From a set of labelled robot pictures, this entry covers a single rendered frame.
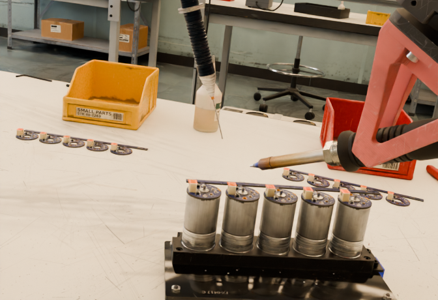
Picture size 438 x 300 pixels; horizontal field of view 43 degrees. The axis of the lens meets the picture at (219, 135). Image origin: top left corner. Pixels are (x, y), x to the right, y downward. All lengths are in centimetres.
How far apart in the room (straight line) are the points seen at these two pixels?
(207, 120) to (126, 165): 17
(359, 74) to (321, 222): 441
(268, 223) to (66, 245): 16
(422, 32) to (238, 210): 18
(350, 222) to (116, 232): 18
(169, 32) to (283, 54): 104
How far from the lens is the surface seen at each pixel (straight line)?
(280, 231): 40
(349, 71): 480
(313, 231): 41
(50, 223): 48
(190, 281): 39
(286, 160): 36
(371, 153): 32
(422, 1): 26
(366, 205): 42
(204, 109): 72
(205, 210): 39
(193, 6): 34
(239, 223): 39
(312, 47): 479
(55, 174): 57
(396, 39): 28
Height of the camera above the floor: 97
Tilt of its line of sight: 18 degrees down
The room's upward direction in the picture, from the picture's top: 7 degrees clockwise
